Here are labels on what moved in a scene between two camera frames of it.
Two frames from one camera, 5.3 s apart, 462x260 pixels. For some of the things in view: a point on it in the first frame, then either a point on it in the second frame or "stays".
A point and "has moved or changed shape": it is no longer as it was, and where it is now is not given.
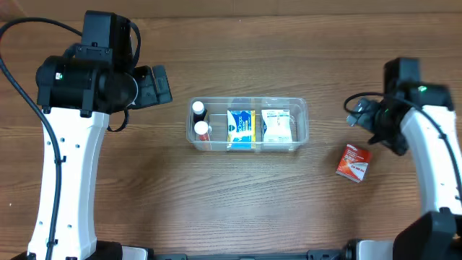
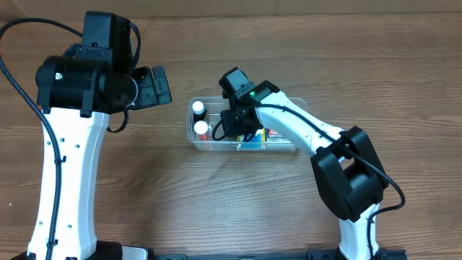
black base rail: [326, 254] stays
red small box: [354, 163] has moved or changed shape
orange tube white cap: [201, 128] stays
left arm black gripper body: [159, 87] stays
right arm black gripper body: [377, 131] -> [233, 123]
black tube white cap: [198, 111] stays
